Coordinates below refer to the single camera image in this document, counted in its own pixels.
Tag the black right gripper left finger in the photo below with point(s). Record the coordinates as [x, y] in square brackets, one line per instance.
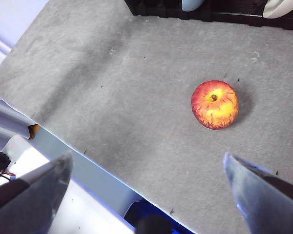
[27, 207]

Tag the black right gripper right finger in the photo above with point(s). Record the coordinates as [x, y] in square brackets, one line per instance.
[266, 202]

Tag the red yellow apple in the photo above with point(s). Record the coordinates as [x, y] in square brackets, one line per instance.
[215, 109]

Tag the beige plate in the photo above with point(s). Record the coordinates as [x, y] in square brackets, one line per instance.
[278, 9]

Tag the blue plate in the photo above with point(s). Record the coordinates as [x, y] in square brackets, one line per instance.
[190, 5]

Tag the black plate rack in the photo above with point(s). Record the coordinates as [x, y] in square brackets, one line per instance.
[156, 7]

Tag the yellow corner piece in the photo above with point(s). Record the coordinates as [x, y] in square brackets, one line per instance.
[34, 130]

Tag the silver aluminium frame rail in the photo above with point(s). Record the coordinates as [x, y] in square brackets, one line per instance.
[5, 117]

